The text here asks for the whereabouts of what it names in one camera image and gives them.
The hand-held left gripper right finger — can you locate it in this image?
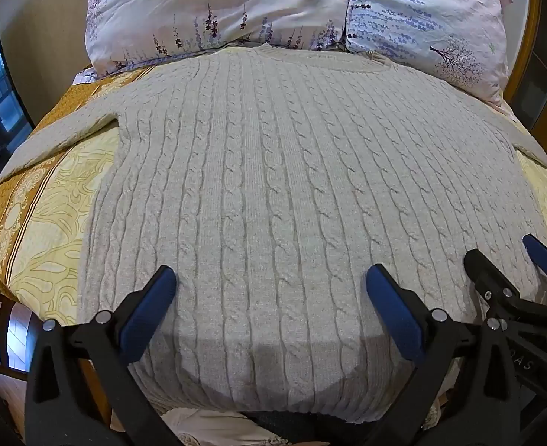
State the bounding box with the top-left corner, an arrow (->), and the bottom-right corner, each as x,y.
365,264 -> 530,446

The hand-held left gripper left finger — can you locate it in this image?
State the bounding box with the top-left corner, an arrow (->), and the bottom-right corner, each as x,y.
23,265 -> 184,446

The beige cable knit sweater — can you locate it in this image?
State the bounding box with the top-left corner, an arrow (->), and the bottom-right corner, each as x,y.
0,43 -> 547,428

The blue floral pillow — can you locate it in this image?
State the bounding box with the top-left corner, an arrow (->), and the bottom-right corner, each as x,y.
343,0 -> 513,105

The white floral duvet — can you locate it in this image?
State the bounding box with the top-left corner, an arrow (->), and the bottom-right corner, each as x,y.
71,0 -> 362,85

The white lace cloth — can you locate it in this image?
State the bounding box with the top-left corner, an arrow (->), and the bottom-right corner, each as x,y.
159,406 -> 284,446

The dark cloth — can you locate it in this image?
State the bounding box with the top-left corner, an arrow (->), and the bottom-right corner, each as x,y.
241,409 -> 362,446

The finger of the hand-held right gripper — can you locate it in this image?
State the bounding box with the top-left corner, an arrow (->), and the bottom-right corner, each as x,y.
464,248 -> 527,310
522,234 -> 547,291

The yellow patterned bed sheet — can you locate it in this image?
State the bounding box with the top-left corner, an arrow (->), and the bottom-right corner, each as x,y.
0,62 -> 547,330

